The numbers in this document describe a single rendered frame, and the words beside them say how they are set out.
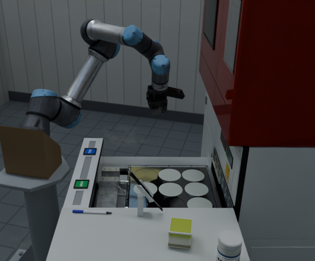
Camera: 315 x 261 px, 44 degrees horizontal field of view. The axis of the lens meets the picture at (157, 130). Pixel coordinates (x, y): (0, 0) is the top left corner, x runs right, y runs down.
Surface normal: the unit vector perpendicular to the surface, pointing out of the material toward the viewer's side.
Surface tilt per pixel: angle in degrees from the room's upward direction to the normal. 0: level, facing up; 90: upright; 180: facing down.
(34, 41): 90
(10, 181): 0
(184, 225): 0
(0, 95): 90
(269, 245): 90
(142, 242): 0
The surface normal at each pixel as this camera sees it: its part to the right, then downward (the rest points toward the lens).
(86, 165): 0.02, -0.89
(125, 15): -0.25, 0.43
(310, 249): 0.03, 0.45
